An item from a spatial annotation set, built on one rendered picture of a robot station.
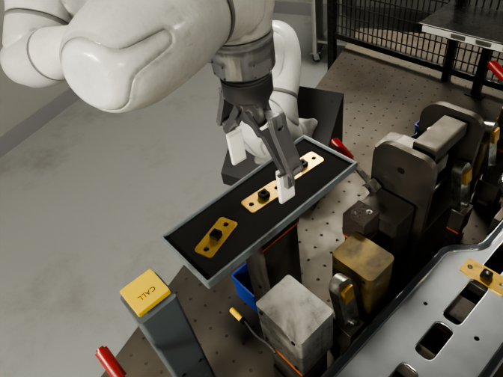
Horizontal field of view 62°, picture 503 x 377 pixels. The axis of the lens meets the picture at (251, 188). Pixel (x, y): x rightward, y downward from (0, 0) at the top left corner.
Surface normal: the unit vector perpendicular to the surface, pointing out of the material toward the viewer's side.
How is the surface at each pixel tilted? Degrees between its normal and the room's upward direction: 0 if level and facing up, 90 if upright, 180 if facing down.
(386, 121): 0
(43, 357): 0
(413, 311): 0
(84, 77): 87
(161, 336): 90
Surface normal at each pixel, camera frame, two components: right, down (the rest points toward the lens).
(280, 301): -0.13, -0.71
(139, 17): 0.41, -0.20
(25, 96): 0.87, 0.26
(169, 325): 0.66, 0.46
